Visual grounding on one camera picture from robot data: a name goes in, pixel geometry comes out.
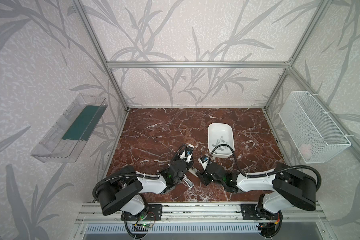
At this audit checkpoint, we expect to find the small white stapler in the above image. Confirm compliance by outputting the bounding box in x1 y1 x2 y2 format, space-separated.
183 175 195 189

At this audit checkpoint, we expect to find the grey white large stapler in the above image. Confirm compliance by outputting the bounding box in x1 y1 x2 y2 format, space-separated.
189 167 200 177

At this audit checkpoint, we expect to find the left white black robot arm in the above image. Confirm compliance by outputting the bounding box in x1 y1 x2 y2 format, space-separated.
92 159 194 217

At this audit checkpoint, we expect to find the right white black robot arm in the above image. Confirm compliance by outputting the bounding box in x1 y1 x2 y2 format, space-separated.
197 163 322 214

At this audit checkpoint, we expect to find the white plastic tray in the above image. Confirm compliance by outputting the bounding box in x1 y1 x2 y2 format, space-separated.
208 123 235 158

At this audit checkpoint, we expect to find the green circuit board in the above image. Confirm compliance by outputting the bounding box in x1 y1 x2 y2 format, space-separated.
134 223 155 232

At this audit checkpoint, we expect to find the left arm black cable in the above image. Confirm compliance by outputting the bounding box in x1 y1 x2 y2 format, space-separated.
92 143 188 202

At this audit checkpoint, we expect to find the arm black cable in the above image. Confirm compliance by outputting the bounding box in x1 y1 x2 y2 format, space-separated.
208 143 322 193
92 143 188 202

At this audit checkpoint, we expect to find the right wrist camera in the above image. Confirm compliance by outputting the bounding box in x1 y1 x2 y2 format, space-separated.
198 155 210 172

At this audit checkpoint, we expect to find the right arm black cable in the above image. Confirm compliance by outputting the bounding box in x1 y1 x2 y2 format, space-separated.
208 143 322 193

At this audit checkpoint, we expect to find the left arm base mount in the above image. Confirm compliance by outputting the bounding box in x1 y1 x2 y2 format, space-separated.
121 204 163 221

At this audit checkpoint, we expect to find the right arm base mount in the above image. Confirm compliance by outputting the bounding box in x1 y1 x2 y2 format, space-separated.
240 204 284 222

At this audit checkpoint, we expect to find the aluminium front rail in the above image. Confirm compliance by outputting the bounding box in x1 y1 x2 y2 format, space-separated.
75 202 328 224

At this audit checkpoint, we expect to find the white wire mesh basket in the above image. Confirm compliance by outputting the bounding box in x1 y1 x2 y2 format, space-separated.
279 91 352 164

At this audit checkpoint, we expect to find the clear wall shelf green mat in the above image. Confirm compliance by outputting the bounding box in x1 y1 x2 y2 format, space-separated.
31 94 108 163

